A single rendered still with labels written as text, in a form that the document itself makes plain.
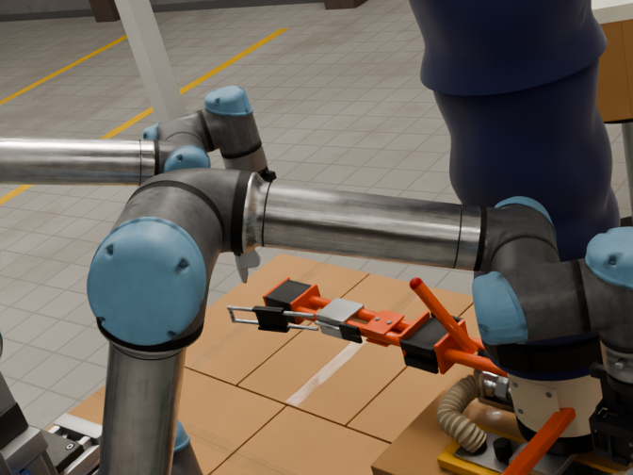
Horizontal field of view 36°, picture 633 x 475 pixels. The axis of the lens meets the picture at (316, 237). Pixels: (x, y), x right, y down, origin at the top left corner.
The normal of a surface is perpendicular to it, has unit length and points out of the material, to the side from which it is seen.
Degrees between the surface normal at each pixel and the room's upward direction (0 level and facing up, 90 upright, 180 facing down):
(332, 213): 47
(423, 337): 0
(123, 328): 83
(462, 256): 94
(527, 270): 0
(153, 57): 90
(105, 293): 83
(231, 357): 0
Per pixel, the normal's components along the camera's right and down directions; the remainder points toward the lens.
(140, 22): 0.72, 0.14
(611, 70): -0.25, 0.51
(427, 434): -0.25, -0.86
